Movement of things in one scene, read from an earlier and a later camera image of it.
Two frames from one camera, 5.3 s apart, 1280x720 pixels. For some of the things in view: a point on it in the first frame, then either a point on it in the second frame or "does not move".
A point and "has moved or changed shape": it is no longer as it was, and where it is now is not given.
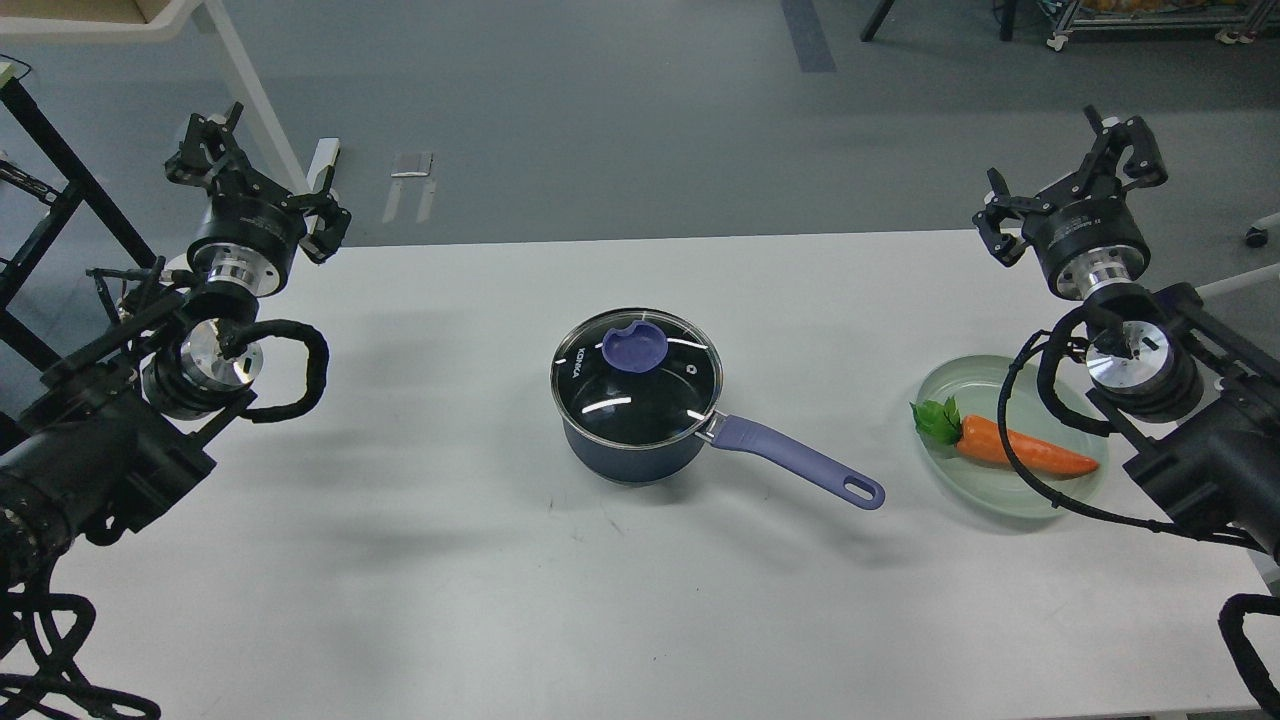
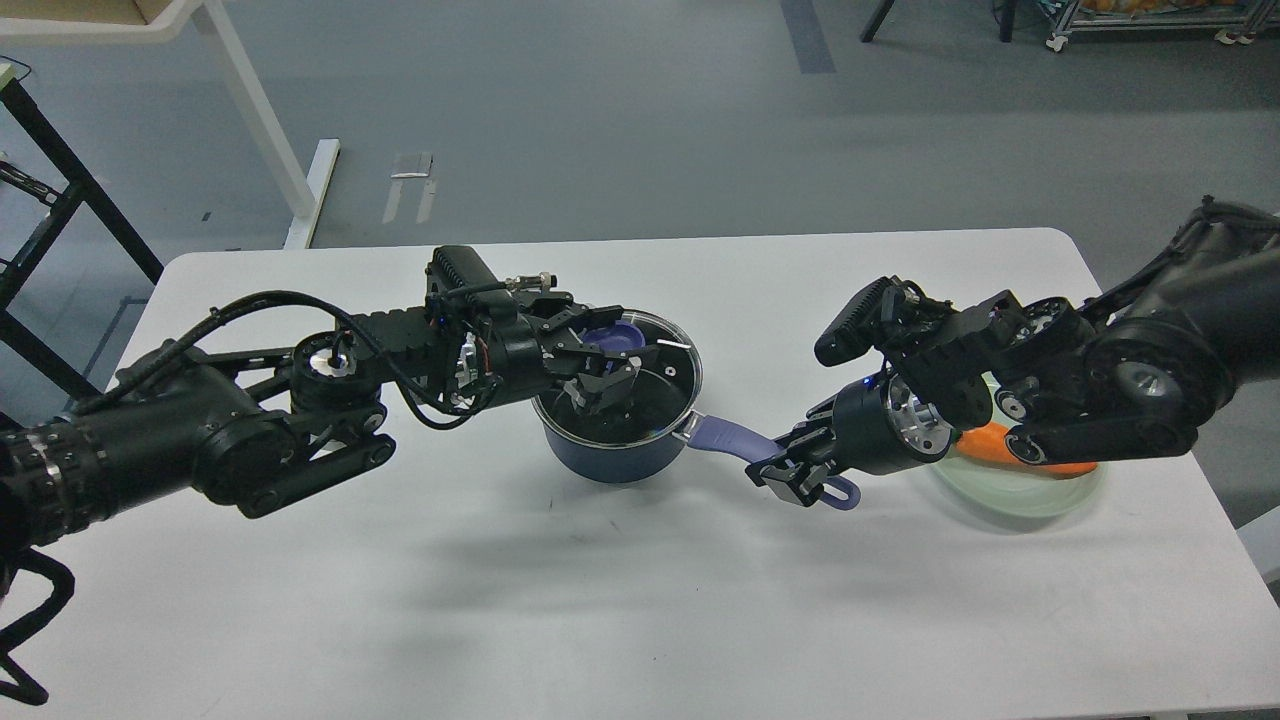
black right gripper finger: (1144, 165) → (811, 440)
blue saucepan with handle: (613, 464) has moved or changed shape
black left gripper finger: (209, 156) → (591, 393)
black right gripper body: (1088, 243) → (881, 427)
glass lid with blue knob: (636, 377) has moved or changed shape
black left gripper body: (251, 233) → (512, 348)
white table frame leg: (166, 22) does not move
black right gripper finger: (1009, 249) → (789, 478)
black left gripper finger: (325, 239) → (557, 333)
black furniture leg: (1007, 15) does not move
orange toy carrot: (980, 437) does not move
